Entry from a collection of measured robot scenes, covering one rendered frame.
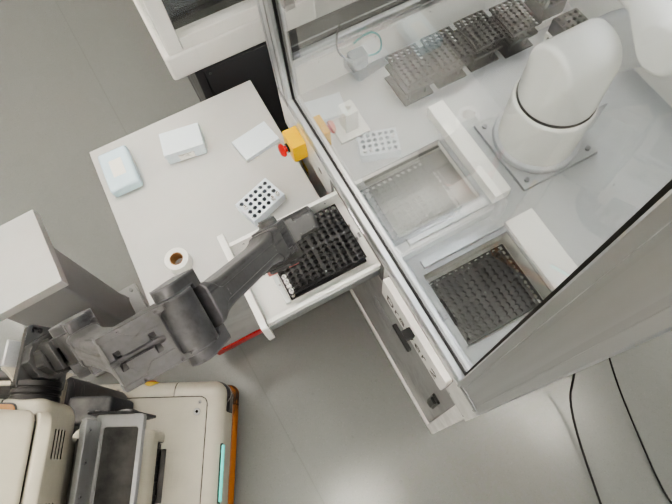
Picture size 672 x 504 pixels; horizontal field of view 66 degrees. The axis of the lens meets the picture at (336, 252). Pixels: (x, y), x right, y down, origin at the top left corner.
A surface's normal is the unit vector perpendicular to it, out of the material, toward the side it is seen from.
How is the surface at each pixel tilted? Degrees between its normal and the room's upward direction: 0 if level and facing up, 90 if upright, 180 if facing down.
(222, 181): 0
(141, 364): 32
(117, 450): 0
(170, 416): 0
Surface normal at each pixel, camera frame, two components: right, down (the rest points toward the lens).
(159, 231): -0.06, -0.38
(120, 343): 0.26, 0.07
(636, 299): -0.88, 0.45
